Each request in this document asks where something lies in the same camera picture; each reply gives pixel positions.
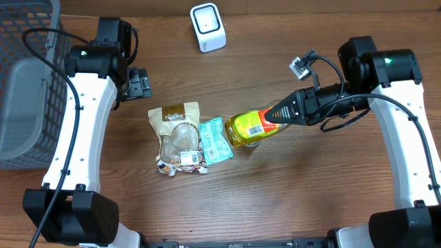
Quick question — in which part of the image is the white barcode scanner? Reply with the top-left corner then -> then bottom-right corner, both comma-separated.
189,3 -> 227,53

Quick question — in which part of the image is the yellow dish soap bottle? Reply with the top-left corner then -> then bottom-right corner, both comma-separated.
224,104 -> 289,147

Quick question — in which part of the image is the grey plastic mesh basket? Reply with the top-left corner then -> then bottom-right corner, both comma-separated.
1,0 -> 72,169

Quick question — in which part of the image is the brown snack pouch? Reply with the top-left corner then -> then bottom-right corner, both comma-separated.
148,102 -> 207,176

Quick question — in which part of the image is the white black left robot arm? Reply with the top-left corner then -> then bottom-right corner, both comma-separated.
23,44 -> 148,247

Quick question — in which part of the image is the green tissue canister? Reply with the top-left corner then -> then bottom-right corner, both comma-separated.
244,141 -> 260,147

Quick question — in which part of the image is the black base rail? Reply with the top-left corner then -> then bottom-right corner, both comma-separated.
141,237 -> 334,248

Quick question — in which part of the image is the teal snack packet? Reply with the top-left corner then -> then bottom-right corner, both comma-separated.
199,117 -> 234,166

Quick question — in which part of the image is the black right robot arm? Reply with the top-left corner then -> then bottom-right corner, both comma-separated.
265,36 -> 440,247

